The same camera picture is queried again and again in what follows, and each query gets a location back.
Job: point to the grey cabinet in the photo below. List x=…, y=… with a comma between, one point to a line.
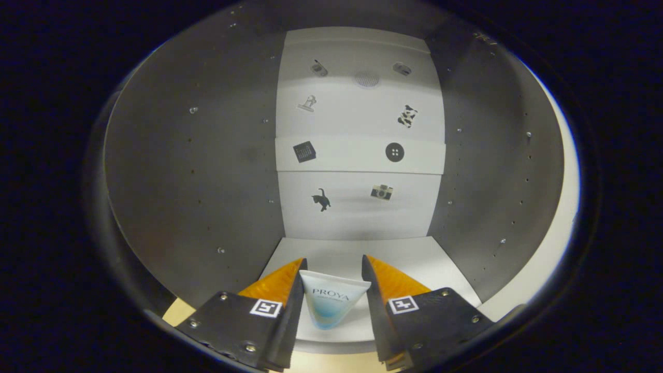
x=197, y=181

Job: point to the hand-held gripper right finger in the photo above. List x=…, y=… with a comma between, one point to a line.
x=435, y=316

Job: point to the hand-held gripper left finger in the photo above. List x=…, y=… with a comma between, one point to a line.
x=248, y=321

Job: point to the white cabinet door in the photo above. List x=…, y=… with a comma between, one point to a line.
x=564, y=217

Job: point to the white blue cosmetic tube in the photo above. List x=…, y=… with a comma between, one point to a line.
x=331, y=303

